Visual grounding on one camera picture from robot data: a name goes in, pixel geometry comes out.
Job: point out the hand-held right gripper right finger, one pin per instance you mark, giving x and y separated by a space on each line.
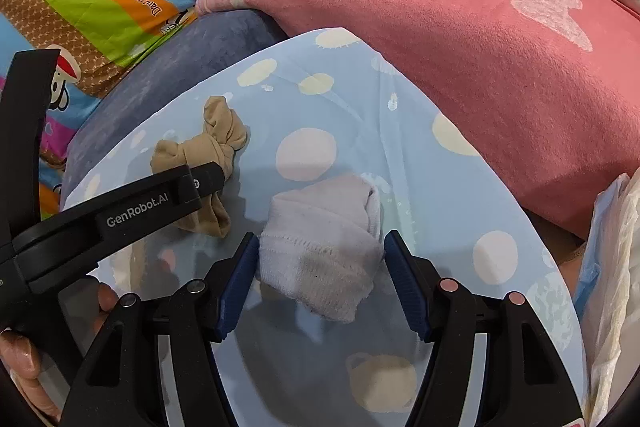
407 287

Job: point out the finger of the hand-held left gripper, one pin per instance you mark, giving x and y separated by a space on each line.
30 117
150 212

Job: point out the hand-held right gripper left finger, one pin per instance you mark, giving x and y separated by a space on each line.
237 287

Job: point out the white sock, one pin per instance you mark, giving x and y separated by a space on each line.
315 247

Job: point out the beige knotted stocking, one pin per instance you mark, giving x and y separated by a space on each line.
220 127

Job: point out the blue waste bin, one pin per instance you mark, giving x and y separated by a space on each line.
585 277

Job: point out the white plastic bin liner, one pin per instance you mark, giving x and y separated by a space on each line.
620 307

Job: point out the person's left hand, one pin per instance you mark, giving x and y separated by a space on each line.
25 367

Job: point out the blue-grey sofa cushion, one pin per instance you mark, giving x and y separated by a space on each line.
165 72

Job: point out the monkey print striped quilt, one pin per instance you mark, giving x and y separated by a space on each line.
125 7

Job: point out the pink blanket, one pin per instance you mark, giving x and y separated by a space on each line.
450 82

